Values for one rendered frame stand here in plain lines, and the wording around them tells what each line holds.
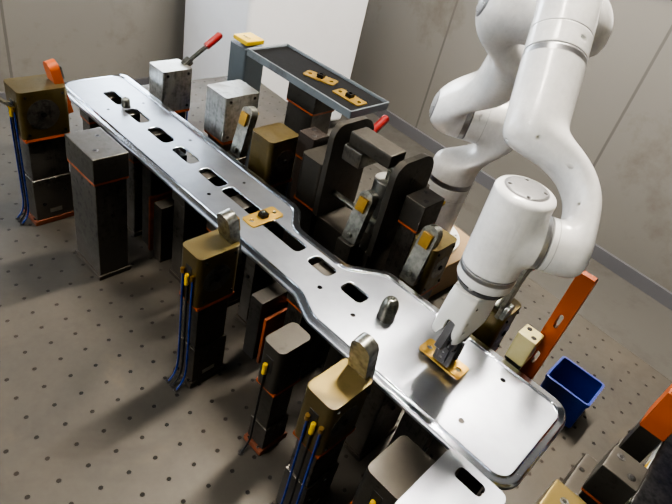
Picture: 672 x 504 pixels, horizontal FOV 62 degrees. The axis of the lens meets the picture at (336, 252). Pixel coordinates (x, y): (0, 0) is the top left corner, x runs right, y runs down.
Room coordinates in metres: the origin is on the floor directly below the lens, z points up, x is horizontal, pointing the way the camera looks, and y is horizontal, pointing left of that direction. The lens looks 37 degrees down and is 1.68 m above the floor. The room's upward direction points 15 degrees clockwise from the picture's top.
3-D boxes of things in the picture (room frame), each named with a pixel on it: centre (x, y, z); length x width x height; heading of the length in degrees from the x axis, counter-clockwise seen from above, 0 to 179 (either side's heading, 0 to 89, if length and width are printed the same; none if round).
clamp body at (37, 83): (1.11, 0.76, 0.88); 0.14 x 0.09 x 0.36; 145
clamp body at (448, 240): (0.94, -0.19, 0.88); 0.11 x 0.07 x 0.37; 145
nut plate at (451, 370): (0.67, -0.22, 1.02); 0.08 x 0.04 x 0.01; 55
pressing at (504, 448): (0.94, 0.18, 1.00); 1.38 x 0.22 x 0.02; 55
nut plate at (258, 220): (0.94, 0.16, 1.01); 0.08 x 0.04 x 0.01; 145
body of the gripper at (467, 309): (0.67, -0.22, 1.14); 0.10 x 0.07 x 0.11; 145
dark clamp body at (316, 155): (1.13, 0.07, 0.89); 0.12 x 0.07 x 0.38; 145
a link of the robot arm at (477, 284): (0.67, -0.22, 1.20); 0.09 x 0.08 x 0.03; 145
